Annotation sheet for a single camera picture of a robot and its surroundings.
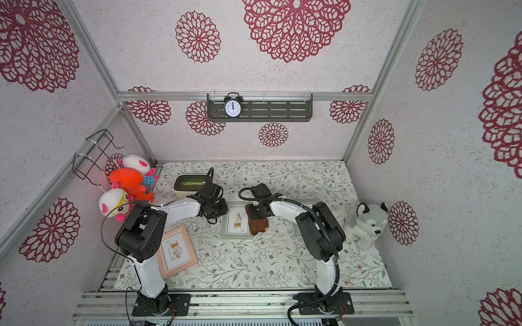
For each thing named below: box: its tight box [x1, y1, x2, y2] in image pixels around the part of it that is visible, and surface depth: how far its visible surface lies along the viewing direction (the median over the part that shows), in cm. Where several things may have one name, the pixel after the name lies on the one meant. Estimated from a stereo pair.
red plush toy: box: [109, 167, 155, 204], surface depth 92 cm
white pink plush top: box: [118, 154, 158, 178], surface depth 96 cm
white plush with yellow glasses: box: [98, 182, 136, 223], surface depth 82 cm
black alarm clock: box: [222, 91, 245, 120], surface depth 92 cm
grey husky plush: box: [343, 201, 389, 250], surface depth 78 cm
